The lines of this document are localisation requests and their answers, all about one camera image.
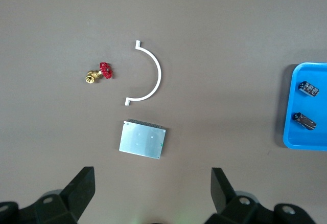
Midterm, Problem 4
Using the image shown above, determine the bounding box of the brown electrolytic capacitor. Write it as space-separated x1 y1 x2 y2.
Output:
293 111 317 131

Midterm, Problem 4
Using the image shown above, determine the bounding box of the silver metal power supply box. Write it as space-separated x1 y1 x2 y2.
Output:
119 118 167 160

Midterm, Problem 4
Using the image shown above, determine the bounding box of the white curved plastic bracket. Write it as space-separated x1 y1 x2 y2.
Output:
124 39 162 106

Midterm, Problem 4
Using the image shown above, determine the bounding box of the brass valve red handwheel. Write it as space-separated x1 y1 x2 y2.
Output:
84 61 115 84

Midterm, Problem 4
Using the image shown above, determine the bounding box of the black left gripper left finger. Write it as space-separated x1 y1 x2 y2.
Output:
0 167 96 224

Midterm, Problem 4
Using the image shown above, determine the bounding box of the blue plastic tray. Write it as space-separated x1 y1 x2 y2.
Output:
283 62 327 150

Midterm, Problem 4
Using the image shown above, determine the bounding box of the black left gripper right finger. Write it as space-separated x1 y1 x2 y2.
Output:
211 167 316 224

